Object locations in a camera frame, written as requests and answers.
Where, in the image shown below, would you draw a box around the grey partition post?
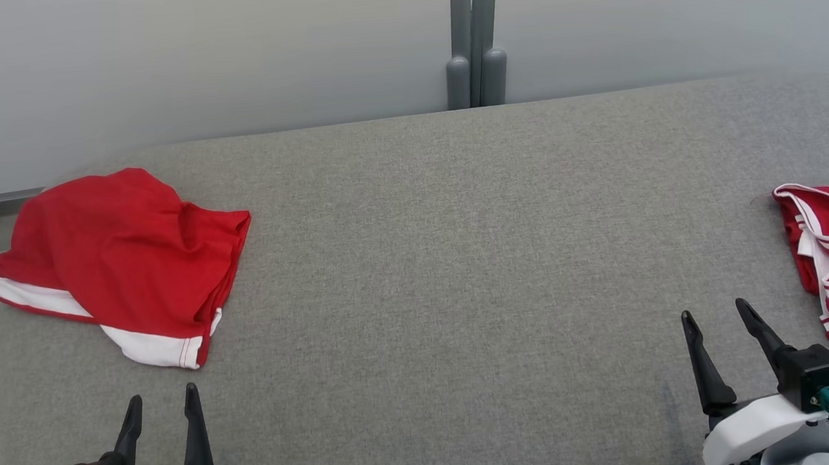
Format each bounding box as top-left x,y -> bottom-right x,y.
440,0 -> 511,111

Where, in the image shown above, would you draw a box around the red shorts with white hem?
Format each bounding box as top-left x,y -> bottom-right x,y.
0,159 -> 262,384

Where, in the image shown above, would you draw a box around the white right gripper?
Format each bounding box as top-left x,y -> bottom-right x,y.
680,293 -> 829,465

